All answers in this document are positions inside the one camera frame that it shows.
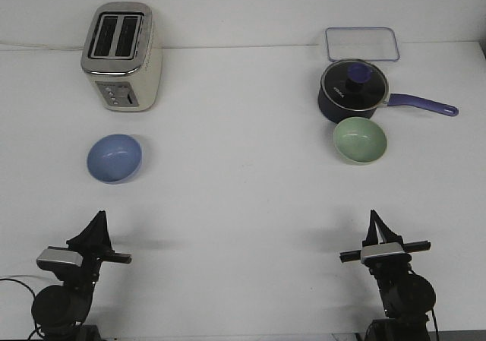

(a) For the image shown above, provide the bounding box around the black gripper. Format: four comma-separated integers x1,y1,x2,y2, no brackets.
339,210,431,269
66,210,132,280

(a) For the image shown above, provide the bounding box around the blue bowl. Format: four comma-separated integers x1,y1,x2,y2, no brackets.
86,134,143,184

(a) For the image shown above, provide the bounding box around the green bowl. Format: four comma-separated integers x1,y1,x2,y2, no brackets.
333,117,388,165

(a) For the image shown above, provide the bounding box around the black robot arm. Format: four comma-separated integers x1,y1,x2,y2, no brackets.
31,210,131,340
339,210,437,340

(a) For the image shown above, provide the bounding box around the dark blue saucepan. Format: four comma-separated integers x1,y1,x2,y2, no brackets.
317,86,459,123

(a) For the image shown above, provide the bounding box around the glass pot lid blue knob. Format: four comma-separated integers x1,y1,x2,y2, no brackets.
321,59,389,111

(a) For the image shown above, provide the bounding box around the cream and steel toaster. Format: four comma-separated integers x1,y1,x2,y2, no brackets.
80,2,163,112

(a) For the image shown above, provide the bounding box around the clear container blue rim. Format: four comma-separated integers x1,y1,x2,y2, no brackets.
324,27,400,62

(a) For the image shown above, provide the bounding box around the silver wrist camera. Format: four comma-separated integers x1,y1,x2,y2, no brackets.
36,247,83,270
360,242,405,264

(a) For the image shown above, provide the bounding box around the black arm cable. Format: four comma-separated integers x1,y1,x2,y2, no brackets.
428,306,441,341
0,276,43,341

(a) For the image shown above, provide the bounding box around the white toaster power cable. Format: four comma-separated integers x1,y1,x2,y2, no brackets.
0,39,85,52

